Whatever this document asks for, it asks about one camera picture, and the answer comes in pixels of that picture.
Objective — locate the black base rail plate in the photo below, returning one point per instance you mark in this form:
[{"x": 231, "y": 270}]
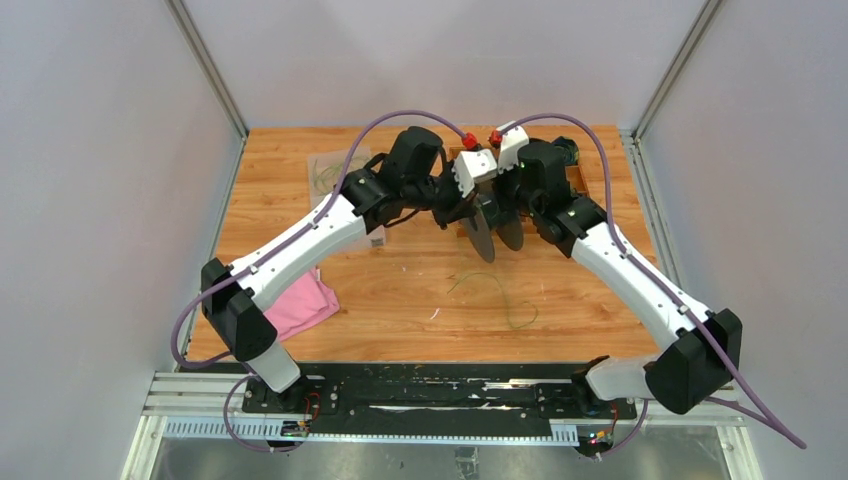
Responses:
[{"x": 437, "y": 403}]

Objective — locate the aluminium frame post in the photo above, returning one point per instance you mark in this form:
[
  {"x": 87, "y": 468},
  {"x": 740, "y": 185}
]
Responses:
[
  {"x": 204, "y": 58},
  {"x": 633, "y": 139}
]

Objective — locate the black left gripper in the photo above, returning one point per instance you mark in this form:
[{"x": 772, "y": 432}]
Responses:
[{"x": 459, "y": 208}]

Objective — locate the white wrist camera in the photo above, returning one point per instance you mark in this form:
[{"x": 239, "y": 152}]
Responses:
[
  {"x": 508, "y": 139},
  {"x": 473, "y": 166}
]

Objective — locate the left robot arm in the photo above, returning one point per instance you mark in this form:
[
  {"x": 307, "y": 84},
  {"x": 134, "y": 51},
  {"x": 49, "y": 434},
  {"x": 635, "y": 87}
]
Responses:
[{"x": 414, "y": 174}]

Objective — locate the green yellow rolled tie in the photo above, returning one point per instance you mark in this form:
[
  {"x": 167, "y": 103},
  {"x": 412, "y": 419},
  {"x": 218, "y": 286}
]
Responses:
[{"x": 569, "y": 150}]

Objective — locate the aluminium frame post right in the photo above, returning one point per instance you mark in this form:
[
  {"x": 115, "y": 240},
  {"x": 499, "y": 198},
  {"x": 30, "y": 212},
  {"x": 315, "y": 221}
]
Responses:
[{"x": 633, "y": 139}]

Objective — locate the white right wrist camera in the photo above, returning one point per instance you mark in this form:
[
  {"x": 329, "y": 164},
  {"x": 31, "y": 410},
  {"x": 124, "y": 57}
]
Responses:
[{"x": 508, "y": 139}]

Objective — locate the aluminium frame post left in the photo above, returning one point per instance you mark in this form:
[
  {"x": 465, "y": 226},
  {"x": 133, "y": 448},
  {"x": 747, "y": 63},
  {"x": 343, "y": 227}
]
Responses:
[{"x": 204, "y": 58}]

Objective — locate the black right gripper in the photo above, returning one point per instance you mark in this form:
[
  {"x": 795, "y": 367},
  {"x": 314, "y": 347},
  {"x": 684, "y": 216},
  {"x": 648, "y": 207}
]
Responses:
[{"x": 503, "y": 204}]

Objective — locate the wooden compartment tray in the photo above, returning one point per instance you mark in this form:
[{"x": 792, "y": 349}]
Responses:
[{"x": 576, "y": 179}]

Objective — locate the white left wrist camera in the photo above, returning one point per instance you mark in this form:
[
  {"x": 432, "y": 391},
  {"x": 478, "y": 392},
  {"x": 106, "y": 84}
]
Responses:
[{"x": 473, "y": 166}]

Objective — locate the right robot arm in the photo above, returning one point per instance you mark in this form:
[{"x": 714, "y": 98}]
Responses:
[{"x": 696, "y": 342}]

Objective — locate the pink folded cloth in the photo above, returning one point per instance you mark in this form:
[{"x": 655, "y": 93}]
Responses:
[{"x": 304, "y": 304}]

